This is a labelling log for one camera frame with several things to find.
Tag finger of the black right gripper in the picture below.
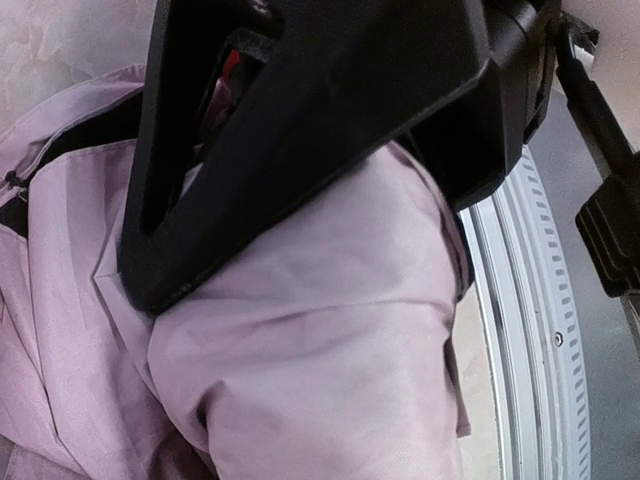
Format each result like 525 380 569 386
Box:
118 1 491 315

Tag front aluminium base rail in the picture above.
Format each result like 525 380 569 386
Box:
457 144 640 480

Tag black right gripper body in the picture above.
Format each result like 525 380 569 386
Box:
399 1 561 210

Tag pink folding umbrella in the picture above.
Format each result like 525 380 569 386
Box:
1 65 472 479

